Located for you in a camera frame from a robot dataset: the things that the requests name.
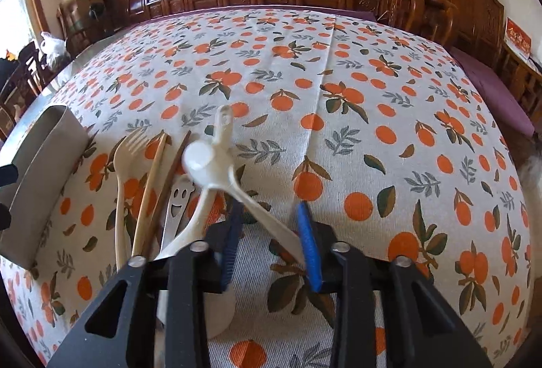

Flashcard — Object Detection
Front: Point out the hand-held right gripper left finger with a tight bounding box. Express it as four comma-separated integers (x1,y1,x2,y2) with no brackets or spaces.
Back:
46,205,245,368

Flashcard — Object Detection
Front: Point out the cream plastic fork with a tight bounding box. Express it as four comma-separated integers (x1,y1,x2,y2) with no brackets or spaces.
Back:
113,127,147,271

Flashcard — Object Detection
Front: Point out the clear plastic bag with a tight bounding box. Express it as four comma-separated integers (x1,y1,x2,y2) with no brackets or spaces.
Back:
40,31,71,68

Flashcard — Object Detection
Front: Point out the purple sofa cushion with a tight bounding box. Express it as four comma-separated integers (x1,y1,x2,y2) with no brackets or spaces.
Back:
144,5,378,21

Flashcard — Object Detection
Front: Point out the orange-print tablecloth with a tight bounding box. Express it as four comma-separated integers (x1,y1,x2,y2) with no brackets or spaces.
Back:
0,6,535,368

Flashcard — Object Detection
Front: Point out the red desk calendar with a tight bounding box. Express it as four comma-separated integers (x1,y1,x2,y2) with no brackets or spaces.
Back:
504,18,533,63

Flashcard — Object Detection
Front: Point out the grey fluffy bundle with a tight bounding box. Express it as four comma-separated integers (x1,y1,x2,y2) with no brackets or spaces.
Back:
519,135,542,199

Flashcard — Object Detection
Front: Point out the rectangular metal tin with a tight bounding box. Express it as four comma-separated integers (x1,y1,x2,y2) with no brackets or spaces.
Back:
0,105,90,269

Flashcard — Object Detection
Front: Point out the wooden side table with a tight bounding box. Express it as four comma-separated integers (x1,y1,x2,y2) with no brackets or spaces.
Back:
500,42,542,115

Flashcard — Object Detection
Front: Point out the purple armchair cushion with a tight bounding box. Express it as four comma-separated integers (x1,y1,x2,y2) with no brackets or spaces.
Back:
449,46,537,137

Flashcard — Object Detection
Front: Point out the carved wooden armchair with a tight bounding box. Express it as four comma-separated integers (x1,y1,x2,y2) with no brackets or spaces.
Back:
381,0,542,127

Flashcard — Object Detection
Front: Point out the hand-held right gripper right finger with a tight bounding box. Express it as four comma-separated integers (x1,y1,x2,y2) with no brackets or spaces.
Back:
296,202,494,368

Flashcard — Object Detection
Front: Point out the metal smiley-face utensil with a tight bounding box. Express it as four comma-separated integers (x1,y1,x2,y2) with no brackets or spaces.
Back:
158,174,195,255

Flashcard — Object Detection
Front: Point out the wooden dining chair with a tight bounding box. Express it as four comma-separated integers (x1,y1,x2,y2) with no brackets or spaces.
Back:
0,40,57,140

